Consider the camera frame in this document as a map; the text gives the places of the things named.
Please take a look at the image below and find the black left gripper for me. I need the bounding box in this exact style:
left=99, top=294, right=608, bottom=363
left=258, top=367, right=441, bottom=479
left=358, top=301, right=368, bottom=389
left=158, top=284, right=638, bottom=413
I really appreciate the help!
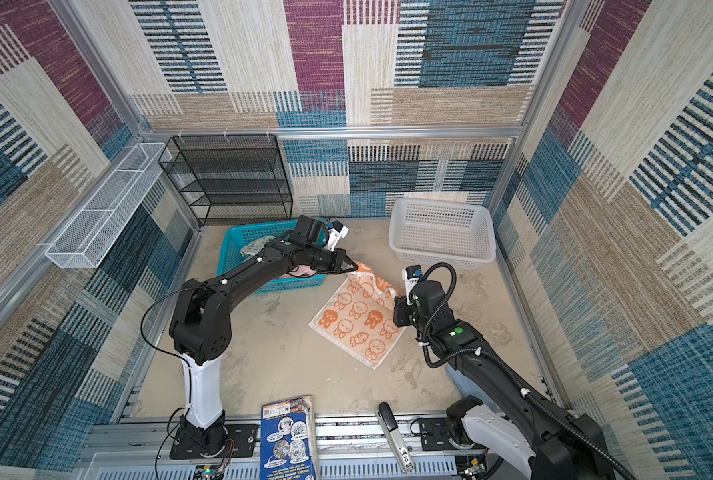
left=305, top=247, right=360, bottom=275

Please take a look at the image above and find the orange bunny pattern towel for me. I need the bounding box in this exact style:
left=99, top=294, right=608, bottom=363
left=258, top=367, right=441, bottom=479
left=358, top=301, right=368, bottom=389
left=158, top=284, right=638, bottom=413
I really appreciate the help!
left=308, top=264, right=401, bottom=370

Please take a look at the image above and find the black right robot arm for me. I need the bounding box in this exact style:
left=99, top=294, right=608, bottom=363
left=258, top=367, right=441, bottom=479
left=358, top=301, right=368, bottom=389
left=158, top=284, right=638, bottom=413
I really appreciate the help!
left=394, top=279, right=634, bottom=479

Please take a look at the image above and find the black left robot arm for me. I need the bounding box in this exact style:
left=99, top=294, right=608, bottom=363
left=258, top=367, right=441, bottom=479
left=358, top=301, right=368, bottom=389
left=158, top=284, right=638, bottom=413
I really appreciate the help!
left=168, top=216, right=359, bottom=460

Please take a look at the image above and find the pink terry towel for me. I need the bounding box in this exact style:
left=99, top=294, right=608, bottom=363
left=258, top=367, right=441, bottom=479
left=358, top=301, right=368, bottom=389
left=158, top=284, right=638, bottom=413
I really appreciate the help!
left=280, top=265, right=322, bottom=279

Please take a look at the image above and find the blue bunny pattern towel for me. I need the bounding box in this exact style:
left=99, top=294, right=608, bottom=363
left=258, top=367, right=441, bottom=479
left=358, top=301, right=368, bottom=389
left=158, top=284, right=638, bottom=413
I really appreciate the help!
left=240, top=235, right=274, bottom=261

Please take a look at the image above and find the teal plastic basket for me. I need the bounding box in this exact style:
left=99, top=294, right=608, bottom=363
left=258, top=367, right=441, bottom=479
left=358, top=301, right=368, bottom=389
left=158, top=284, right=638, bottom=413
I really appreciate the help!
left=218, top=220, right=324, bottom=294

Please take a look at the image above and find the white plastic basket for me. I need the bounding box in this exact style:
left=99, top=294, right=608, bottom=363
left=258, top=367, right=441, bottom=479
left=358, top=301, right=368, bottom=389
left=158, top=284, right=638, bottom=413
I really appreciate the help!
left=389, top=198, right=497, bottom=270

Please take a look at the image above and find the black silver stapler tool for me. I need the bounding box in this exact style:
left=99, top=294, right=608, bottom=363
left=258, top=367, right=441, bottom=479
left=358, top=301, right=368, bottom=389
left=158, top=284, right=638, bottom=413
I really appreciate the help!
left=377, top=402, right=415, bottom=473

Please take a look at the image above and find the blue printed package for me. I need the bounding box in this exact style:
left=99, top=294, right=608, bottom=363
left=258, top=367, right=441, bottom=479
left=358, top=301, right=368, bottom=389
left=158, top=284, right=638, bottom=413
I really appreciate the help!
left=258, top=395, right=320, bottom=480

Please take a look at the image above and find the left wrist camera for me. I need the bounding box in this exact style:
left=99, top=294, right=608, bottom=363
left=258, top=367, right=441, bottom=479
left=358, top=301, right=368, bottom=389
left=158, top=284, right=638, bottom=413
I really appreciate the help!
left=326, top=220, right=350, bottom=251

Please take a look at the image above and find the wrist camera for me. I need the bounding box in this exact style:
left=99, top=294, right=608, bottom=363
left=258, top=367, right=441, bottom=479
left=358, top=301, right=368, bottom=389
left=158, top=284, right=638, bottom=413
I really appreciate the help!
left=326, top=220, right=350, bottom=251
left=402, top=265, right=424, bottom=297

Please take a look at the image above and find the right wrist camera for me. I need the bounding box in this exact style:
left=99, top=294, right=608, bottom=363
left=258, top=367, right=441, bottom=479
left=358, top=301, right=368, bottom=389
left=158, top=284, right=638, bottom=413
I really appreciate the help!
left=402, top=265, right=424, bottom=297

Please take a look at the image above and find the black wire shelf rack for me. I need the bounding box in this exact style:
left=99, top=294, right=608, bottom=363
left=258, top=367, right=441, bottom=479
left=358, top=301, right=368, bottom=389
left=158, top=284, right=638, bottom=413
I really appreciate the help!
left=158, top=134, right=294, bottom=227

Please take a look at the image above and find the white wire mesh tray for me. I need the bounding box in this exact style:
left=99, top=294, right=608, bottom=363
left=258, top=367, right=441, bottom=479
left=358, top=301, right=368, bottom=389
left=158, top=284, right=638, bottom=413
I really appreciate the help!
left=44, top=143, right=164, bottom=269

